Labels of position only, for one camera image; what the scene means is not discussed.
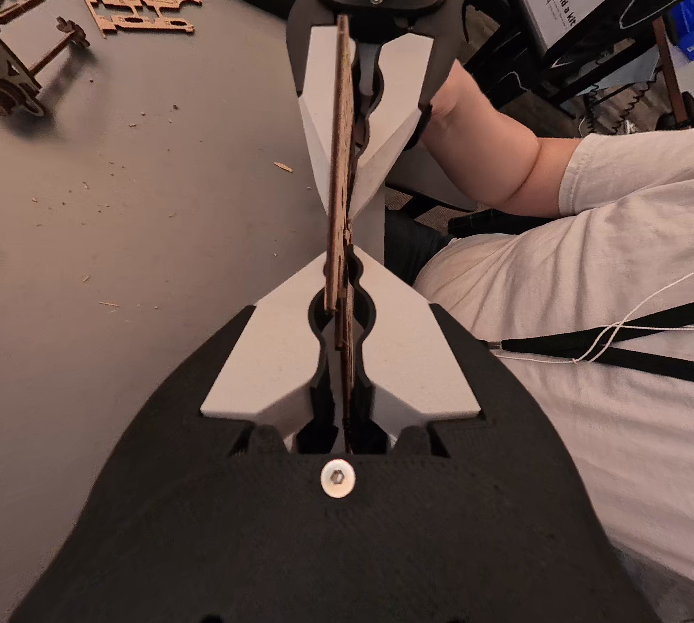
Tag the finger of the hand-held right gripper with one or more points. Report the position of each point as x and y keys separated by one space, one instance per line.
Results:
x=396 y=135
x=320 y=108

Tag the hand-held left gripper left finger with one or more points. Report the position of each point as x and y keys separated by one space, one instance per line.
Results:
x=260 y=363

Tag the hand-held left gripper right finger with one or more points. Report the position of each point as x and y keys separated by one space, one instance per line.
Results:
x=417 y=357

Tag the large laser-cut wooden parts sheet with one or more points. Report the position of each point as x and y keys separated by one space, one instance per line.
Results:
x=339 y=173

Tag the person's right forearm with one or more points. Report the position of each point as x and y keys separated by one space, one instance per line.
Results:
x=488 y=157

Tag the small wood chip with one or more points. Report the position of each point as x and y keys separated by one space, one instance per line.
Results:
x=283 y=166

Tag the person in white shirt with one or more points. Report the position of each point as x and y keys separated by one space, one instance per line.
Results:
x=542 y=281

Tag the dark wooden gear assembly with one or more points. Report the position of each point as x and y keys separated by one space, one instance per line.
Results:
x=16 y=86

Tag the blue plastic crate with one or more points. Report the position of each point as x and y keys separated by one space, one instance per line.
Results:
x=684 y=29

